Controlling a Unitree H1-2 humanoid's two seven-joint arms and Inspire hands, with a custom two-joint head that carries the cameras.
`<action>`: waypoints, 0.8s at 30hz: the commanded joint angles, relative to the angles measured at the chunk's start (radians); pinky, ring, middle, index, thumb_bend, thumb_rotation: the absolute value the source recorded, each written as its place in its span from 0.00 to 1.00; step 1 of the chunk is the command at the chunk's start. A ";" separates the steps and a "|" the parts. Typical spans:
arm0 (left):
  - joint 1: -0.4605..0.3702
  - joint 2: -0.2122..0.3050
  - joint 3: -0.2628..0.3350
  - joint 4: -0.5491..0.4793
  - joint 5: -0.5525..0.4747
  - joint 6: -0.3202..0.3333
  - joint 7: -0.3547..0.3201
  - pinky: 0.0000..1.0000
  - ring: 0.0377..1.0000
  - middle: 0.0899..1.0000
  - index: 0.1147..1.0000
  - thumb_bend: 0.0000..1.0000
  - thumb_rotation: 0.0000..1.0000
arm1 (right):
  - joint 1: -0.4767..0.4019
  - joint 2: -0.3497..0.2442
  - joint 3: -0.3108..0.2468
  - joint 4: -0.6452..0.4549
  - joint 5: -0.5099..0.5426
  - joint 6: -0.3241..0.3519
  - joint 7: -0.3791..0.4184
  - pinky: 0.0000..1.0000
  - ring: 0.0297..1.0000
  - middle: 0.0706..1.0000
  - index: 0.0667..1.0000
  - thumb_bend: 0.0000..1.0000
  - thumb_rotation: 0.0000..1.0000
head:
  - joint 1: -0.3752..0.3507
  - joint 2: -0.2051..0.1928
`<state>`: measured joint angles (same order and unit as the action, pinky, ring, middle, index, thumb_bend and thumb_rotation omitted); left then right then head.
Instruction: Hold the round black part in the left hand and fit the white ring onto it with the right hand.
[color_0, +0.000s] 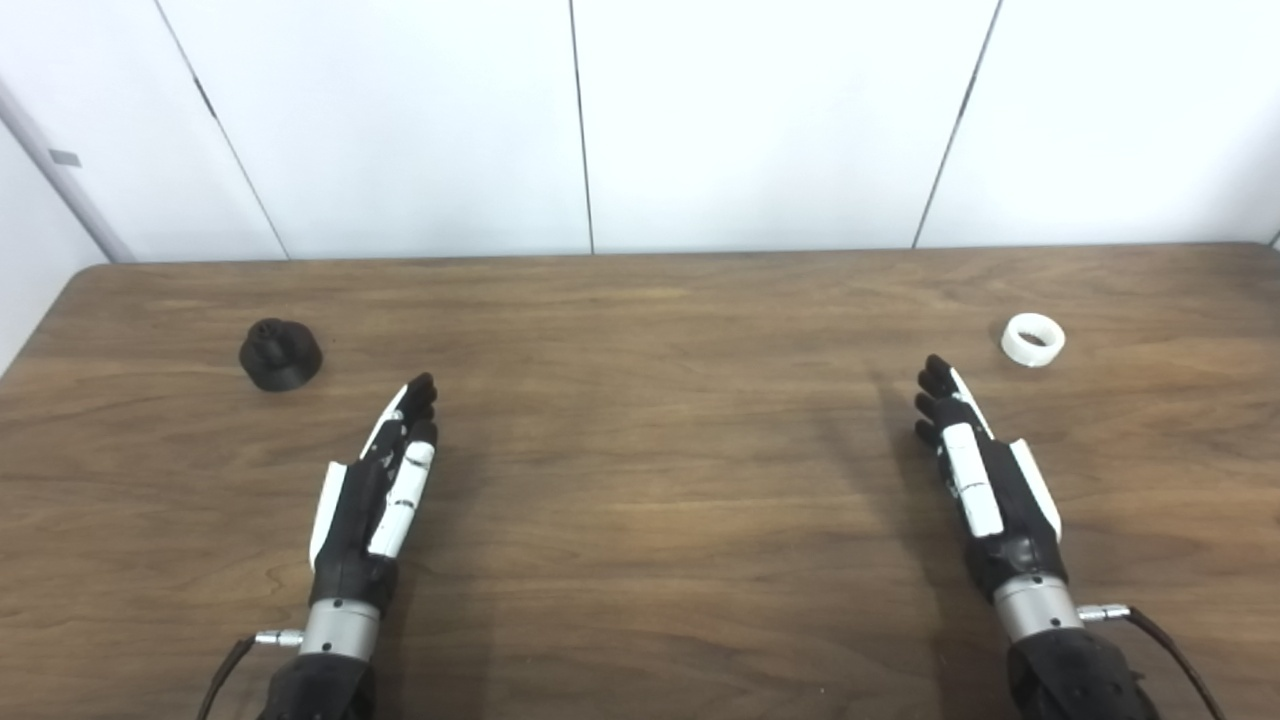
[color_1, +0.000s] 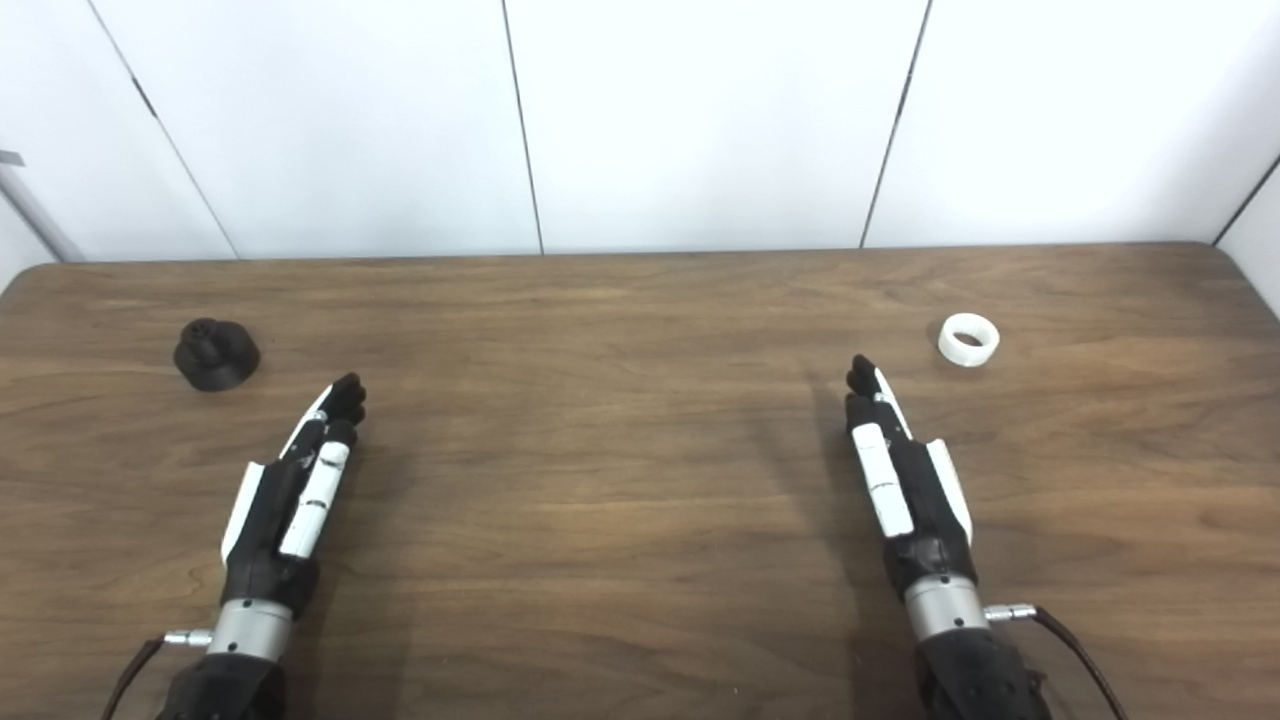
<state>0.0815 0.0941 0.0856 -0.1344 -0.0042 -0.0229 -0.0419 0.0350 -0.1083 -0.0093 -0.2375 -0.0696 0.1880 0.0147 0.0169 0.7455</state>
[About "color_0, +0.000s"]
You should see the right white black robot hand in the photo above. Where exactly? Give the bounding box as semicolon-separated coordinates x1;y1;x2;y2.
914;354;1069;604

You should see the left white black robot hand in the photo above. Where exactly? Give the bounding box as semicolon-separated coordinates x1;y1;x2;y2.
308;373;441;613

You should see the white ring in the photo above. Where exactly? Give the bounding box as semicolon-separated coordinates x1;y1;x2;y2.
1001;313;1067;368

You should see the round black part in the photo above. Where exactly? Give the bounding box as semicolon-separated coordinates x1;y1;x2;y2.
239;318;324;392

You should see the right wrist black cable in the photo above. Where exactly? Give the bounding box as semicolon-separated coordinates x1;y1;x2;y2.
1077;603;1227;720

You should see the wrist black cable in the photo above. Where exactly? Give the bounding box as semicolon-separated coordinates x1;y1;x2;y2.
197;629;305;720
1077;603;1227;720

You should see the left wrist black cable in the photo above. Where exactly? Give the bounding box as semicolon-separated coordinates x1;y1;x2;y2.
197;629;305;720

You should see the grey wall corner strip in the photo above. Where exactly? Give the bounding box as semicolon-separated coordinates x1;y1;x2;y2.
0;75;137;264

